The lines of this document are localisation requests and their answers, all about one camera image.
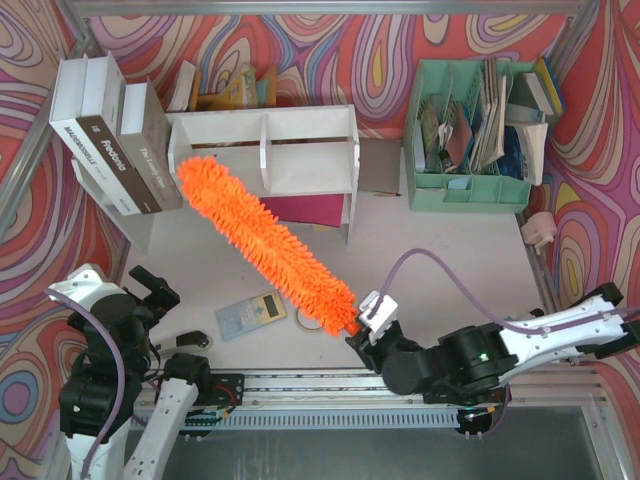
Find blue beige scientific calculator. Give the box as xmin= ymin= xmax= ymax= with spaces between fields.
xmin=215 ymin=290 xmax=287 ymax=341

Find orange chenille duster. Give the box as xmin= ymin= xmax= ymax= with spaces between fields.
xmin=177 ymin=156 xmax=360 ymax=336

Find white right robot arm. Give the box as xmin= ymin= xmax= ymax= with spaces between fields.
xmin=346 ymin=283 xmax=639 ymax=406

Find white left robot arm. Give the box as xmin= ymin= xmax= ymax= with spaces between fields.
xmin=46 ymin=264 xmax=212 ymax=479

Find white wooden bookshelf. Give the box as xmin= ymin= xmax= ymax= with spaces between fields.
xmin=168 ymin=105 xmax=360 ymax=242

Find white masking tape roll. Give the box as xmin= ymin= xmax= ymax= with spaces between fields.
xmin=293 ymin=309 xmax=324 ymax=333

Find pink piggy figurine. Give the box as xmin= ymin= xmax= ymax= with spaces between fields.
xmin=521 ymin=211 xmax=557 ymax=255

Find grey Lonely One book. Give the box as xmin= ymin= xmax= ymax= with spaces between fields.
xmin=118 ymin=80 xmax=182 ymax=212

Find mint green desk organizer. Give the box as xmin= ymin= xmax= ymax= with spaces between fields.
xmin=402 ymin=61 xmax=531 ymax=213

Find brown Fredonia book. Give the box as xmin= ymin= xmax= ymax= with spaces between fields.
xmin=78 ymin=54 xmax=160 ymax=216

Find coloured paper sheet stack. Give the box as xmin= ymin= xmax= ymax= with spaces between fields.
xmin=261 ymin=194 xmax=344 ymax=227

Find leaning books behind shelf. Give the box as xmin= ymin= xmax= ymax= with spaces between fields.
xmin=161 ymin=61 xmax=277 ymax=113

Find grey brown notebook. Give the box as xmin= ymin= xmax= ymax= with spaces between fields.
xmin=358 ymin=138 xmax=401 ymax=194

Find magazines in green organizer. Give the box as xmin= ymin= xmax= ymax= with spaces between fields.
xmin=405 ymin=56 xmax=513 ymax=175

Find white Mademoiselle book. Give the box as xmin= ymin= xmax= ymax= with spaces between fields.
xmin=49 ymin=57 xmax=140 ymax=216

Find blue white books at organizer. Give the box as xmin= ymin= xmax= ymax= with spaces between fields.
xmin=498 ymin=56 xmax=565 ymax=186

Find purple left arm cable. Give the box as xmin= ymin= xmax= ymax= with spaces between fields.
xmin=47 ymin=289 xmax=124 ymax=480

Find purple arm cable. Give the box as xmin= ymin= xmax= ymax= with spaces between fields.
xmin=47 ymin=289 xmax=124 ymax=480
xmin=377 ymin=247 xmax=640 ymax=336

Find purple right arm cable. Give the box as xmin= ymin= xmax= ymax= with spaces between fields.
xmin=377 ymin=247 xmax=640 ymax=336

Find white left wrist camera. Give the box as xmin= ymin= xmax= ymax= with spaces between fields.
xmin=45 ymin=263 xmax=124 ymax=311

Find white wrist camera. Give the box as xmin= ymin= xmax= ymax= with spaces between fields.
xmin=358 ymin=290 xmax=398 ymax=345
xmin=45 ymin=263 xmax=124 ymax=311

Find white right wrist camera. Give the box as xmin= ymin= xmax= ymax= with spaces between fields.
xmin=358 ymin=290 xmax=398 ymax=345

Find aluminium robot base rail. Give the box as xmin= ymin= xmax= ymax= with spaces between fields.
xmin=183 ymin=364 xmax=607 ymax=437

